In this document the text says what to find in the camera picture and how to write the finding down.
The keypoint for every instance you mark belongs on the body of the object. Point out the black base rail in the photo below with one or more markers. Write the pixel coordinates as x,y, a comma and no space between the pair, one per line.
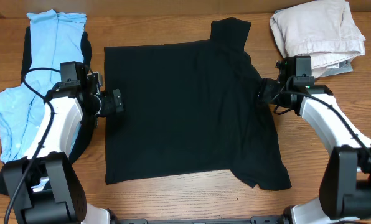
198,221

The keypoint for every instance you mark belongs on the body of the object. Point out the black t-shirt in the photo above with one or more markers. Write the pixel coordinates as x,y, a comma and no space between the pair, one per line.
191,107

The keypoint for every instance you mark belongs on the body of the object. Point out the folded beige trousers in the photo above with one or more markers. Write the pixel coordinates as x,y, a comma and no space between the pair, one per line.
323,30

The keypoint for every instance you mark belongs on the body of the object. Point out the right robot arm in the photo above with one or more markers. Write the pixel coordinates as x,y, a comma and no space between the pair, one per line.
345,190

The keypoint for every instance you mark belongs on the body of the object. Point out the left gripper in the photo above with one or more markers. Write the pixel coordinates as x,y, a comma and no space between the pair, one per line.
109,107

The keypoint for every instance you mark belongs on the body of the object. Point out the black garment under pile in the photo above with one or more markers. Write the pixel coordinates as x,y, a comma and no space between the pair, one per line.
88,122

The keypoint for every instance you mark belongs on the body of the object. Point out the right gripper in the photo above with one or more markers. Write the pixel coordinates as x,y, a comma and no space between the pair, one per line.
264,93

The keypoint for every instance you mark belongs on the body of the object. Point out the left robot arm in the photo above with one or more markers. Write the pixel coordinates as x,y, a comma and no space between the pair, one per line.
43,186

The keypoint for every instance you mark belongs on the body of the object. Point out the light blue shirt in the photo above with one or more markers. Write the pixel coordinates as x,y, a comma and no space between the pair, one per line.
55,39

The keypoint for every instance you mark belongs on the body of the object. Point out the folded grey garment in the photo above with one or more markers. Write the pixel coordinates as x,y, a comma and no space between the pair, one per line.
339,68

